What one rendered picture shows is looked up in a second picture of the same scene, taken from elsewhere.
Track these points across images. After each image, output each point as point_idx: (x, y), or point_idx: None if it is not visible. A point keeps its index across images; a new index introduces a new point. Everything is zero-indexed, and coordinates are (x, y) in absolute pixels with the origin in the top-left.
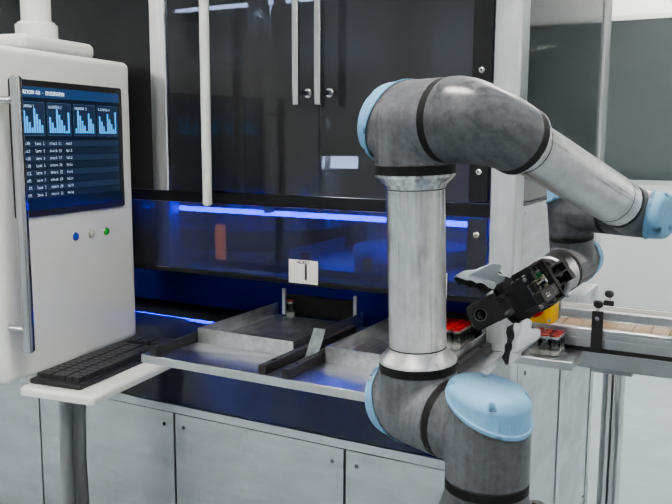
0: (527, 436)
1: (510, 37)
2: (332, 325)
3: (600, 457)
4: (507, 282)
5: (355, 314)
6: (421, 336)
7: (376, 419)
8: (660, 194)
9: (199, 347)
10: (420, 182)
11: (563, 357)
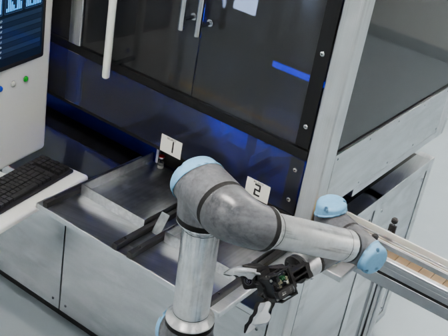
0: None
1: (347, 39)
2: None
3: (357, 329)
4: (264, 273)
5: None
6: (189, 313)
7: None
8: (373, 249)
9: (80, 201)
10: (199, 235)
11: (338, 269)
